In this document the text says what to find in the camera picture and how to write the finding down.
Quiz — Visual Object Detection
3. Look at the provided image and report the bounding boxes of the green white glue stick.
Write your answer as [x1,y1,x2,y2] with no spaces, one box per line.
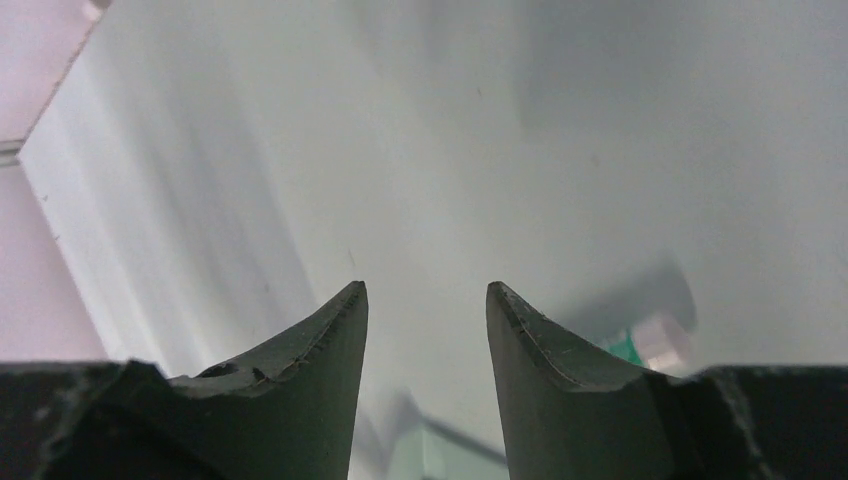
[599,312,692,373]

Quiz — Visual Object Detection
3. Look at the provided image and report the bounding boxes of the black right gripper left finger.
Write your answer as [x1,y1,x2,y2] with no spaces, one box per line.
[1,281,368,479]

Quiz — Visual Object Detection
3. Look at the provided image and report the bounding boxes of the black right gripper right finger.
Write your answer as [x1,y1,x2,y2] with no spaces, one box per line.
[486,282,847,479]

